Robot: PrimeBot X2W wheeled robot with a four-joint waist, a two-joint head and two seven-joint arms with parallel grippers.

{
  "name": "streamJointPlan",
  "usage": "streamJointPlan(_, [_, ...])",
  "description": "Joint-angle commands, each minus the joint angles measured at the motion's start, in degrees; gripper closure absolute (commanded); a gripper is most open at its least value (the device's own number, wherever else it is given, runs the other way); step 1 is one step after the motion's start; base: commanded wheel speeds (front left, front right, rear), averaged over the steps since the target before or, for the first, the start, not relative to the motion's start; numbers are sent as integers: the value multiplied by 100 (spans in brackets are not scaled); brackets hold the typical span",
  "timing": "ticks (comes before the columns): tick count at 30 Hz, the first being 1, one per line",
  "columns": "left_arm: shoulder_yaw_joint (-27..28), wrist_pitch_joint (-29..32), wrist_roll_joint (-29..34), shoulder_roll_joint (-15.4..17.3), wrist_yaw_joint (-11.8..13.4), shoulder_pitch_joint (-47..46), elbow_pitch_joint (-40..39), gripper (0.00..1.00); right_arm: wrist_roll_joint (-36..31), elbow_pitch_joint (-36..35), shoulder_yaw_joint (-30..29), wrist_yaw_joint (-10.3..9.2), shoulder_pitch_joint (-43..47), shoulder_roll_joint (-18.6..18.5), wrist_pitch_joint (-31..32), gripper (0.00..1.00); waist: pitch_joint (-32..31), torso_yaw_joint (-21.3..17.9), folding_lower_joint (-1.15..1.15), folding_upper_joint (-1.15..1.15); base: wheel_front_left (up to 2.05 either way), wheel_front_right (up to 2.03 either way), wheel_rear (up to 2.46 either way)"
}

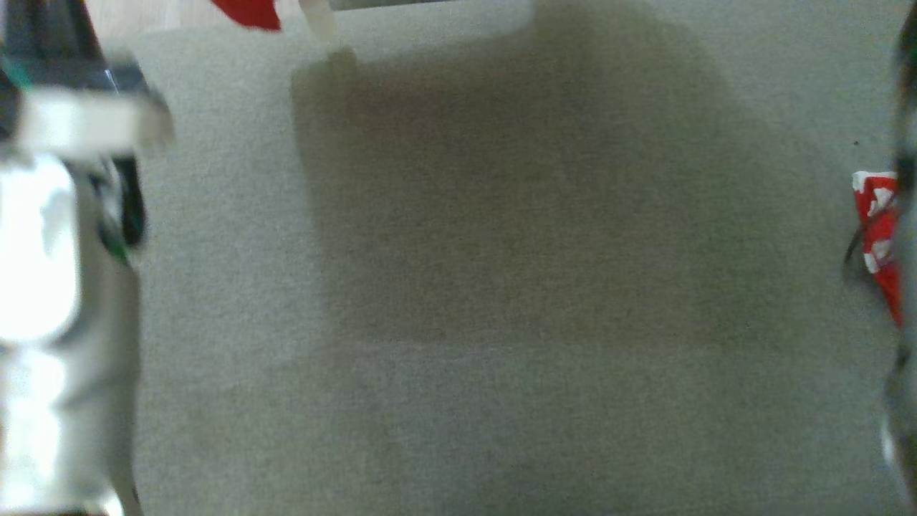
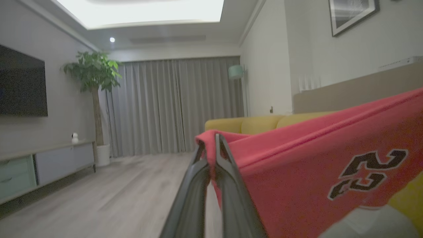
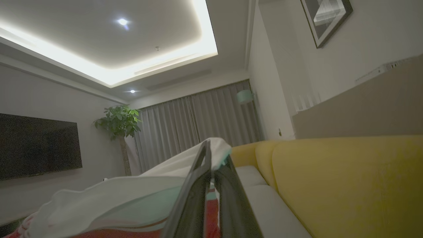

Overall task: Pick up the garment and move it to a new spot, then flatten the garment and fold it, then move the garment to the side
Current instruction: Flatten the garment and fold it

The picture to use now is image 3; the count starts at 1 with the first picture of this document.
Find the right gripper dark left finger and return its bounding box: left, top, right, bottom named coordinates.
left=160, top=139, right=212, bottom=238

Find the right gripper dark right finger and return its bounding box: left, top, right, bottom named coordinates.
left=214, top=155, right=264, bottom=238

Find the red white lettered jersey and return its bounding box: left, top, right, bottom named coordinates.
left=7, top=137, right=232, bottom=238

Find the small grey sofa seat cushion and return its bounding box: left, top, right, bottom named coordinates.
left=235, top=165, right=269, bottom=187

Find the medium grey sofa seat cushion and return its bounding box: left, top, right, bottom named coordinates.
left=244, top=184, right=313, bottom=238

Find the grey curtain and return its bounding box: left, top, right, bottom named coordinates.
left=127, top=79, right=265, bottom=176

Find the green potted tree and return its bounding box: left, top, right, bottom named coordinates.
left=94, top=105, right=142, bottom=176

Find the yellow grey sofa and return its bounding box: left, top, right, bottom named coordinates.
left=230, top=135, right=423, bottom=238

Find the teal shade floor lamp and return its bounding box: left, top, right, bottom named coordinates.
left=236, top=89, right=265, bottom=140

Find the beige partition panel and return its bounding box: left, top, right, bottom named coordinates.
left=292, top=55, right=423, bottom=140

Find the white device on partition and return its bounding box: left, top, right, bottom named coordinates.
left=355, top=59, right=412, bottom=83

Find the black wall television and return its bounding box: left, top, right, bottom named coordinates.
left=0, top=113, right=83, bottom=180

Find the dark framed wall picture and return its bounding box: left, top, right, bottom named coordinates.
left=300, top=0, right=353, bottom=49

